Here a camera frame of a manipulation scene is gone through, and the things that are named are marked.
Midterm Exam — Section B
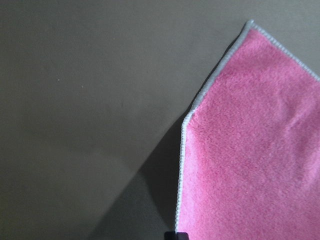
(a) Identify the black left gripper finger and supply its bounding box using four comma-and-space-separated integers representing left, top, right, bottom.
164, 231, 189, 240

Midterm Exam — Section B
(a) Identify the pink towel with white edge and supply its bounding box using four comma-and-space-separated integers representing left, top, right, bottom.
174, 20, 320, 240

